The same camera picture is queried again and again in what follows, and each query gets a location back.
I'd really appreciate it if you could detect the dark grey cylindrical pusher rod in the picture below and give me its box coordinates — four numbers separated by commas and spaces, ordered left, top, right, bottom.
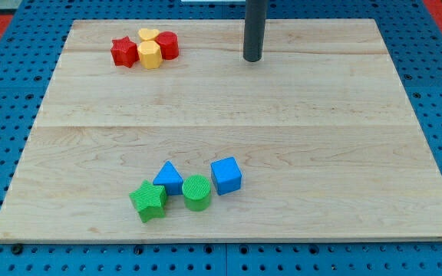
243, 0, 269, 62

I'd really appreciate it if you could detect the red star block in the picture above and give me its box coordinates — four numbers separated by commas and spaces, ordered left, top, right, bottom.
110, 36, 139, 68

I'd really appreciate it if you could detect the yellow heart block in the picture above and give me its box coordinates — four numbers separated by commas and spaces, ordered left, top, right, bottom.
137, 28, 160, 41

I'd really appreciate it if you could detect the light wooden board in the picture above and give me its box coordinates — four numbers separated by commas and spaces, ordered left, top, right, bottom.
0, 19, 442, 244

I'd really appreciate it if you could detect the blue cube block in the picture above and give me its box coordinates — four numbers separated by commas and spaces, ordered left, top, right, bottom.
210, 156, 242, 196

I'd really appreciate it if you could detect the green star block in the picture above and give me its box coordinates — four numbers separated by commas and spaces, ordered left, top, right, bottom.
129, 180, 167, 223

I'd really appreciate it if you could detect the green cylinder block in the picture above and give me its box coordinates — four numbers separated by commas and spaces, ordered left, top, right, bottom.
182, 175, 211, 212

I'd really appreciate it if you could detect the blue triangle block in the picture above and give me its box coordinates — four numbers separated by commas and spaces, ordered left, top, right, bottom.
153, 161, 183, 196

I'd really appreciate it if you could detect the yellow hexagon block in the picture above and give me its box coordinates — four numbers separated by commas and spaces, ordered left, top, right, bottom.
137, 41, 163, 69

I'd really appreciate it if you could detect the red cylinder block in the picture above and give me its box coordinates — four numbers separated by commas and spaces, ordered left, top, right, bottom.
156, 31, 180, 60

